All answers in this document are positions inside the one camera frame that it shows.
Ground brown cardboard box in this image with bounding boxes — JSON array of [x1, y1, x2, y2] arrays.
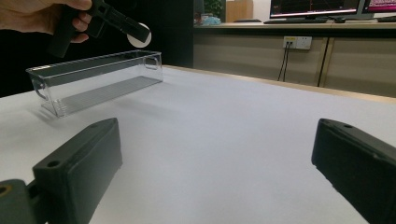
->
[[225, 0, 254, 23]]

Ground large computer monitor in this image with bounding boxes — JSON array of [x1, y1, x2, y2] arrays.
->
[[269, 0, 362, 19]]

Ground white egg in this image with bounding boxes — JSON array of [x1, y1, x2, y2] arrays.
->
[[126, 21, 153, 49]]

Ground computer monitor with pink screen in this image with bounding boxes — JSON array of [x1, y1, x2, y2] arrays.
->
[[362, 0, 396, 14]]

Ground white table mat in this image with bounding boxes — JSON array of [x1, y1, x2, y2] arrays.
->
[[0, 65, 396, 224]]

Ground black wall cable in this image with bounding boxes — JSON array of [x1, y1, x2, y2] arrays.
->
[[277, 41, 290, 82], [281, 41, 293, 82]]

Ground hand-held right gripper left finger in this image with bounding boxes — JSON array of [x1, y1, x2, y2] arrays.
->
[[32, 117, 123, 224]]

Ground light blue object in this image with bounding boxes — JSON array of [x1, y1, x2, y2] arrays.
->
[[200, 15, 222, 27]]

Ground clear plastic container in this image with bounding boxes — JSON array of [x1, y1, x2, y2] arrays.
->
[[25, 49, 164, 119]]

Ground green plant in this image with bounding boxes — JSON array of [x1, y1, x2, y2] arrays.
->
[[204, 0, 226, 19]]

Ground white wall socket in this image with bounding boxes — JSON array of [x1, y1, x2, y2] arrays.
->
[[282, 35, 313, 50]]

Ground beige counter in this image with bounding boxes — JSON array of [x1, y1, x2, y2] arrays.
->
[[192, 21, 396, 98]]

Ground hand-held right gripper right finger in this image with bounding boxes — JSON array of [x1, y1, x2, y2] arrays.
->
[[311, 118, 396, 224]]

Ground black curtain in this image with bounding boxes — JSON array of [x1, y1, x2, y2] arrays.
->
[[0, 0, 195, 98]]

